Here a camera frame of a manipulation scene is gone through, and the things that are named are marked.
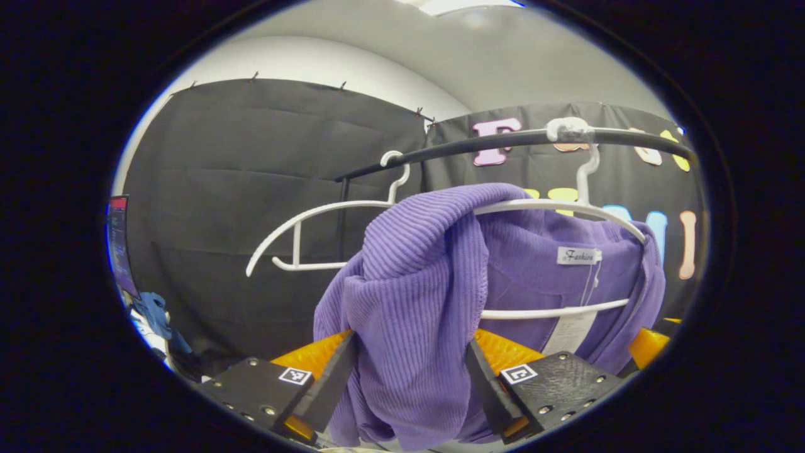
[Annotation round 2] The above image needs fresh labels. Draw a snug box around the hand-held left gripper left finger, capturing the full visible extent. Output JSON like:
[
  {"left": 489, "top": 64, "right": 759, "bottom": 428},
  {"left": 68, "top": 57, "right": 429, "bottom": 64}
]
[{"left": 198, "top": 330, "right": 359, "bottom": 444}]

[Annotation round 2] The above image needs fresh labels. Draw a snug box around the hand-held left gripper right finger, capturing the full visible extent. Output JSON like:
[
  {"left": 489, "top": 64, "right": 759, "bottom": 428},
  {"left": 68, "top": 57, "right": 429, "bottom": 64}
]
[{"left": 465, "top": 328, "right": 626, "bottom": 443}]

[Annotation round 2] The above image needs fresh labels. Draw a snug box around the blue cloth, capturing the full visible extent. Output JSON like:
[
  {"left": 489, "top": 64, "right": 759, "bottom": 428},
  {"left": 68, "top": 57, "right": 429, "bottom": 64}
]
[{"left": 133, "top": 291, "right": 192, "bottom": 356}]

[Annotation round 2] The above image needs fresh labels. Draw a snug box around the ceiling light panel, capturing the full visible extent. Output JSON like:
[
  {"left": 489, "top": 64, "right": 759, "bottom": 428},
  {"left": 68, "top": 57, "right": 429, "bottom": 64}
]
[{"left": 402, "top": 0, "right": 523, "bottom": 16}]

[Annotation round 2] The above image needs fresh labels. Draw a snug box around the white plastic clothes hanger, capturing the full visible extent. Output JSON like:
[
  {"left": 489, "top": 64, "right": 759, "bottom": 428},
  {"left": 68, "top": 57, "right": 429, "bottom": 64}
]
[
  {"left": 245, "top": 150, "right": 411, "bottom": 277},
  {"left": 472, "top": 117, "right": 648, "bottom": 320}
]

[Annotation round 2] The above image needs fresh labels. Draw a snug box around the purple knit cardigan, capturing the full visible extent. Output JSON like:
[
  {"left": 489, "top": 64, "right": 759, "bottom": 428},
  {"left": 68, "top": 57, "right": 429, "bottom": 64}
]
[{"left": 313, "top": 182, "right": 666, "bottom": 451}]

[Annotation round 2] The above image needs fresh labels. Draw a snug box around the black metal garment rack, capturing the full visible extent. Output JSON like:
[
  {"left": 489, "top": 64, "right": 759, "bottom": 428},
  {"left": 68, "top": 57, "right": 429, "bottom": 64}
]
[{"left": 335, "top": 128, "right": 696, "bottom": 262}]

